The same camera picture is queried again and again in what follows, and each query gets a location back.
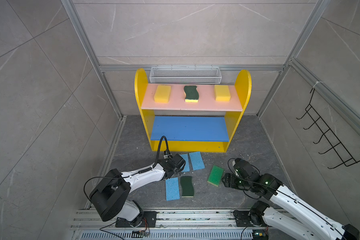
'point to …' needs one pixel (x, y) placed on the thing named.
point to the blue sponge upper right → (196, 160)
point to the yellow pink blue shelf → (192, 118)
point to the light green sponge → (215, 175)
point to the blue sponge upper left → (186, 167)
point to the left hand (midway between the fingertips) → (173, 167)
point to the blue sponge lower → (172, 192)
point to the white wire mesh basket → (186, 75)
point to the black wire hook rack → (347, 158)
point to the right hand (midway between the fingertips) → (226, 179)
